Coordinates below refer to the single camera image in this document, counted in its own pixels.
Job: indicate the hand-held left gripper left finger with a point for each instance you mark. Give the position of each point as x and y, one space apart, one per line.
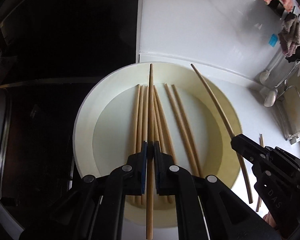
143 170

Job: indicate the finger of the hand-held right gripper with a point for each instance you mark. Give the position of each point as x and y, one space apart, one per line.
247 147

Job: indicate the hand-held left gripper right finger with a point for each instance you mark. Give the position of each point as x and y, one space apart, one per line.
158 170

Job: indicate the single wooden chopstick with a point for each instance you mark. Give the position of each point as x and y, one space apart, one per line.
218 107
151 92
261 140

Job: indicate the bundle of wooden chopsticks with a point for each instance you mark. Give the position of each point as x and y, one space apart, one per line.
137 120

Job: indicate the white round basin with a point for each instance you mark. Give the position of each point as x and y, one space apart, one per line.
105 135

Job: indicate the person's right hand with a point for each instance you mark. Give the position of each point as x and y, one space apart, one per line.
270 220

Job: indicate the steel spatula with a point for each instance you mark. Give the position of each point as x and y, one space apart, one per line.
270 98

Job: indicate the white dish brush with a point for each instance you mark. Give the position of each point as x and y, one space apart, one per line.
263 76

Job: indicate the grey brown rag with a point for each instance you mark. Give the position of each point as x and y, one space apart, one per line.
293 35

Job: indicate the black range hood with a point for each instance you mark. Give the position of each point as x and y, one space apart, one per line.
65 30

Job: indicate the black hook rail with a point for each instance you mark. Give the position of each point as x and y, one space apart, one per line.
277 6

